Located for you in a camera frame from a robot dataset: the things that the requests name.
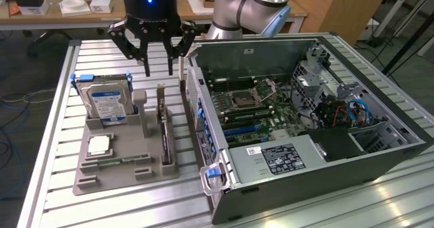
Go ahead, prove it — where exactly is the wooden cabinet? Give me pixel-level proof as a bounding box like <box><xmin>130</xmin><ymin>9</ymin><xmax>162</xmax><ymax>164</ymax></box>
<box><xmin>290</xmin><ymin>0</ymin><xmax>396</xmax><ymax>46</ymax></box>

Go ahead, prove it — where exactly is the Nvidia graphics card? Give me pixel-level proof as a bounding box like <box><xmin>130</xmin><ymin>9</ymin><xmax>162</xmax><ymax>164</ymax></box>
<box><xmin>155</xmin><ymin>83</ymin><xmax>175</xmax><ymax>167</ymax></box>

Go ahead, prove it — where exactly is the black stand pole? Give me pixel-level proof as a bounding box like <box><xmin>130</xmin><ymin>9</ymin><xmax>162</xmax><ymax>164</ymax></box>
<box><xmin>382</xmin><ymin>14</ymin><xmax>434</xmax><ymax>74</ymax></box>

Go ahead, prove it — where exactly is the white cardboard box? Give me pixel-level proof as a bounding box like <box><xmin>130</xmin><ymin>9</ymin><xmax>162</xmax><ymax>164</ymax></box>
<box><xmin>90</xmin><ymin>0</ymin><xmax>115</xmax><ymax>13</ymax></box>

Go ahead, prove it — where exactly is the silver disk bay cage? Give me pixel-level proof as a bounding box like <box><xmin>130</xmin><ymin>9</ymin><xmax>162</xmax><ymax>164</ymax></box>
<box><xmin>290</xmin><ymin>47</ymin><xmax>341</xmax><ymax>94</ymax></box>

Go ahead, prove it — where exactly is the green Dell motherboard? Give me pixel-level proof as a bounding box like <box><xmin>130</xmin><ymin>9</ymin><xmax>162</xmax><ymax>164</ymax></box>
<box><xmin>202</xmin><ymin>70</ymin><xmax>309</xmax><ymax>148</ymax></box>

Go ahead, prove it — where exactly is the blue case release latch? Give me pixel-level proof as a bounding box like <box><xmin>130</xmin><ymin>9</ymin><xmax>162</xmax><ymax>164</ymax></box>
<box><xmin>205</xmin><ymin>168</ymin><xmax>222</xmax><ymax>180</ymax></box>

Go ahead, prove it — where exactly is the green RAM stick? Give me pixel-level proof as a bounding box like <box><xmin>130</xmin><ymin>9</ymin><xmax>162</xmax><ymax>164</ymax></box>
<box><xmin>80</xmin><ymin>156</ymin><xmax>151</xmax><ymax>167</ymax></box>

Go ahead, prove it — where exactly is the black open PC case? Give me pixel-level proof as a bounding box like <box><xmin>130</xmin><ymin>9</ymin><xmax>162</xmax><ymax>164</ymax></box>
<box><xmin>182</xmin><ymin>34</ymin><xmax>434</xmax><ymax>225</ymax></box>

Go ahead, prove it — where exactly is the silver CPU chip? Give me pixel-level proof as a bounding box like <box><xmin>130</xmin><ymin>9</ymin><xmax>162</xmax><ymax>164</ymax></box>
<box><xmin>86</xmin><ymin>136</ymin><xmax>114</xmax><ymax>157</ymax></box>

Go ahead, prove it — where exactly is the installed RAM stick with label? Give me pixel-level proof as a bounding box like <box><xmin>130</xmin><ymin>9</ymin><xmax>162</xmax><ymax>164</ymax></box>
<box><xmin>223</xmin><ymin>109</ymin><xmax>273</xmax><ymax>120</ymax></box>

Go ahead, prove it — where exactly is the wooden desk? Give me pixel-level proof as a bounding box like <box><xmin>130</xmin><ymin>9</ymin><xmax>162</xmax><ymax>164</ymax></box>
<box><xmin>0</xmin><ymin>0</ymin><xmax>310</xmax><ymax>31</ymax></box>

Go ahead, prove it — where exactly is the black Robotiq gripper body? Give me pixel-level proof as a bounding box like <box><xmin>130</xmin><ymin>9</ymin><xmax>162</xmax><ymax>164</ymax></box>
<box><xmin>120</xmin><ymin>0</ymin><xmax>183</xmax><ymax>43</ymax></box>

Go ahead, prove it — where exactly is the CPU socket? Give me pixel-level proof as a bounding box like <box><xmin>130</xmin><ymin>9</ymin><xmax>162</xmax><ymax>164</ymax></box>
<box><xmin>230</xmin><ymin>89</ymin><xmax>263</xmax><ymax>111</ymax></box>

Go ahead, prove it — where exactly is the blue floor cable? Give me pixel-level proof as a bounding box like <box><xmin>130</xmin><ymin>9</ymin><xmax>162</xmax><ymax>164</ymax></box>
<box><xmin>0</xmin><ymin>92</ymin><xmax>36</xmax><ymax>201</ymax></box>

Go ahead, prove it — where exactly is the white labelled box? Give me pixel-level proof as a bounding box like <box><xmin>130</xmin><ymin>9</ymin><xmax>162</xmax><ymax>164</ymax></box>
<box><xmin>18</xmin><ymin>5</ymin><xmax>51</xmax><ymax>16</ymax></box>

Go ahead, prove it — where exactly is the silver socket cover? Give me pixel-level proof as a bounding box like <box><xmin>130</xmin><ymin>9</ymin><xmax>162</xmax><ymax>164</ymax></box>
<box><xmin>250</xmin><ymin>77</ymin><xmax>283</xmax><ymax>105</ymax></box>

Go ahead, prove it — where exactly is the hard disk with blue caddy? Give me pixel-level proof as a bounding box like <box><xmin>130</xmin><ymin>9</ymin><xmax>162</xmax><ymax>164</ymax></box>
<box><xmin>68</xmin><ymin>71</ymin><xmax>134</xmax><ymax>127</ymax></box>

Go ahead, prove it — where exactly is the blue expansion slot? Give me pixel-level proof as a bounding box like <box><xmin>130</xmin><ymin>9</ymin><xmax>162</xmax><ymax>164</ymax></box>
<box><xmin>222</xmin><ymin>125</ymin><xmax>259</xmax><ymax>138</ymax></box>

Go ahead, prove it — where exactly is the blue disk wire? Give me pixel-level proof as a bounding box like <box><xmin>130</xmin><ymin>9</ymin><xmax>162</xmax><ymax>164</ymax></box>
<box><xmin>349</xmin><ymin>98</ymin><xmax>374</xmax><ymax>127</ymax></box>

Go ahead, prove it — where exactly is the white foam block with hollow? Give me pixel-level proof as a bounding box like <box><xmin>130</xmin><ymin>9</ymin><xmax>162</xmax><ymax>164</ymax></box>
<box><xmin>59</xmin><ymin>0</ymin><xmax>94</xmax><ymax>17</ymax></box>

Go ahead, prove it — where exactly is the grey printed parts rack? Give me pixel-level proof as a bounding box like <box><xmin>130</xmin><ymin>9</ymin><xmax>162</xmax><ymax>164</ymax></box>
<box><xmin>72</xmin><ymin>83</ymin><xmax>182</xmax><ymax>197</ymax></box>

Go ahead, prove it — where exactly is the grey power supply unit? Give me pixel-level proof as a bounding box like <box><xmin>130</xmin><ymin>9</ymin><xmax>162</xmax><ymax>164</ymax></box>
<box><xmin>226</xmin><ymin>134</ymin><xmax>331</xmax><ymax>186</ymax></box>

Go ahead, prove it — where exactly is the black chair base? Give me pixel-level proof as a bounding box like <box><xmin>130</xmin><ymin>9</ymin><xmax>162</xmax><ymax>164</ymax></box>
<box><xmin>23</xmin><ymin>29</ymin><xmax>74</xmax><ymax>59</ymax></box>

